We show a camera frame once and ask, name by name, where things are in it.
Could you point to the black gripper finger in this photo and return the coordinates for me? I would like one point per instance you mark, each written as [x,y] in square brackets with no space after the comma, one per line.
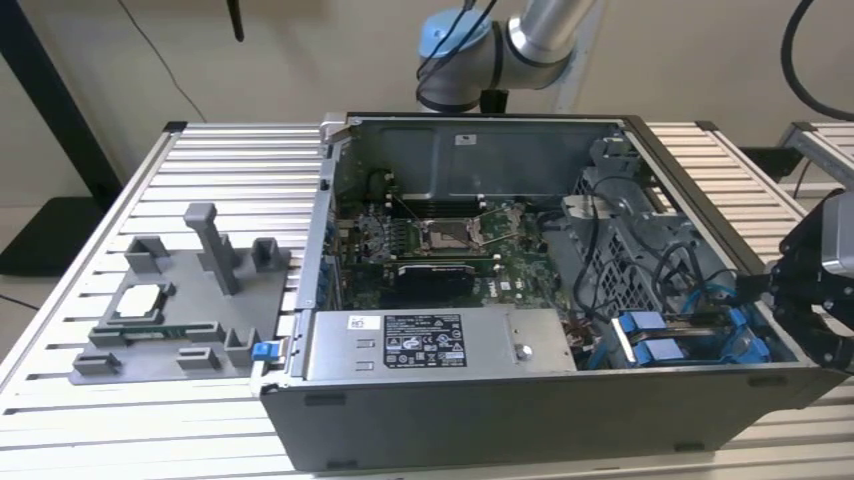
[810,335]
[800,250]

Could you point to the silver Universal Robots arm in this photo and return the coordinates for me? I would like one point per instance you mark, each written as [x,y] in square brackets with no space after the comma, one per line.
[460,75]

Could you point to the installed disk in blue carrier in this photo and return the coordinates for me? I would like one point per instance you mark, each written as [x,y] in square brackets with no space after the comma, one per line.
[656,352]

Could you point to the metal slat side table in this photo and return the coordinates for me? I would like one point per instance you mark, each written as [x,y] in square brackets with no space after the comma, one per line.
[827,145]

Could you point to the perforated metal drive cage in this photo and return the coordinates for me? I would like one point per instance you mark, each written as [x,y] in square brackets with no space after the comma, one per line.
[620,270]

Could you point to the green motherboard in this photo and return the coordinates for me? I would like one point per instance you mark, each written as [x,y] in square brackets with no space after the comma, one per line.
[520,270]

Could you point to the CPU socket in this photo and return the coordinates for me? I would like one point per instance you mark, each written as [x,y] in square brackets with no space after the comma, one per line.
[443,235]

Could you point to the black open PC case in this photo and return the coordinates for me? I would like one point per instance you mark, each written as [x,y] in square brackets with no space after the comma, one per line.
[467,425]

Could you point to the black RAM slots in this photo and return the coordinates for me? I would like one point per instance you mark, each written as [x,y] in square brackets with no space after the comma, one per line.
[440,205]

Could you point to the white case sticker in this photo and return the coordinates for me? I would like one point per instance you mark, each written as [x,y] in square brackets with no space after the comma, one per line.
[464,140]

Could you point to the black graphics card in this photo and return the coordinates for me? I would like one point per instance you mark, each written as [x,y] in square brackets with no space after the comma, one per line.
[433,285]

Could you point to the thin metal locking lever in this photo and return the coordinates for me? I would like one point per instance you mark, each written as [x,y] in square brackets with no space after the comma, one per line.
[403,205]

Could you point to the silver power supply unit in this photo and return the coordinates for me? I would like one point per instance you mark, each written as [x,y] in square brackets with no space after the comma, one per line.
[333,350]

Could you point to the blue case latch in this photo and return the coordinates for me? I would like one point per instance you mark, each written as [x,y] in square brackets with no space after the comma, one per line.
[265,350]

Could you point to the grey parts rack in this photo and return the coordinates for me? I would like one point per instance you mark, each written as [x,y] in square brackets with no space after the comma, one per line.
[193,300]

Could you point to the green RAM stick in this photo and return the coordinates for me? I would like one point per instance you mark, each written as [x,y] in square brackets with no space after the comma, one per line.
[174,330]

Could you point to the black antenna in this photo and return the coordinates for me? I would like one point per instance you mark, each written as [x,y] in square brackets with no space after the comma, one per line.
[234,20]

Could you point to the silver CPU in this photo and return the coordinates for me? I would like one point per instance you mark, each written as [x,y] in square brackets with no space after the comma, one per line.
[140,301]

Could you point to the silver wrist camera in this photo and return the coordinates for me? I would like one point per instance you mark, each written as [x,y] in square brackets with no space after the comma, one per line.
[842,235]

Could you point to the grey plastic case bracket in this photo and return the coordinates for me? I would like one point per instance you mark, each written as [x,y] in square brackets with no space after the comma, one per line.
[609,152]

